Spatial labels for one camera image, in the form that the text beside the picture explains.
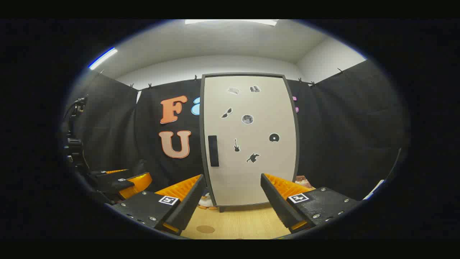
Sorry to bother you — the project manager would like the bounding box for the grey cabinet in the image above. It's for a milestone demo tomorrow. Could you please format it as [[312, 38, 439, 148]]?
[[199, 73, 300, 213]]

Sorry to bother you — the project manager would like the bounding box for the long ceiling light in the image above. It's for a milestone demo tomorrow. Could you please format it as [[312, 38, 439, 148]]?
[[185, 19, 279, 26]]

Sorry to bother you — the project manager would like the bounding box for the penguin plush toy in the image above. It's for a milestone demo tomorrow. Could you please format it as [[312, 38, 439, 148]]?
[[198, 192, 219, 211]]

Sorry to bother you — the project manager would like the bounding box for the black door handle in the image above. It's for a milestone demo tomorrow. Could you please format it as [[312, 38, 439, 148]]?
[[208, 135, 220, 167]]

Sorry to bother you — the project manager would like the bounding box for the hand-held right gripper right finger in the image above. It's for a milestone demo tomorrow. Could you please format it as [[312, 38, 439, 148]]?
[[261, 173, 360, 233]]

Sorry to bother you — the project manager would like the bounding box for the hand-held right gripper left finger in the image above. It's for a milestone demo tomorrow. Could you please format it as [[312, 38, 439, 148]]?
[[106, 174, 206, 236]]

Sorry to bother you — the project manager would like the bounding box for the black backdrop cloth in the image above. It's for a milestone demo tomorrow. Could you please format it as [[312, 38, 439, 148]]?
[[59, 59, 410, 202]]

